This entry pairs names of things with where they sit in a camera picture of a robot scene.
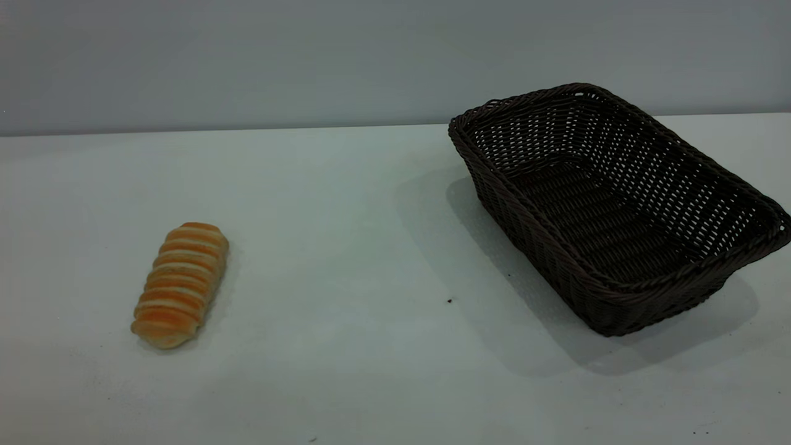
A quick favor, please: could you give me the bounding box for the dark brown woven wicker basket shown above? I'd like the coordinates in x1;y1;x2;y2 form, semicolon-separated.
448;82;791;337

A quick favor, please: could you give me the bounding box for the striped orange bread roll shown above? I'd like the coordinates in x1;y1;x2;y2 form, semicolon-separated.
130;222;230;350

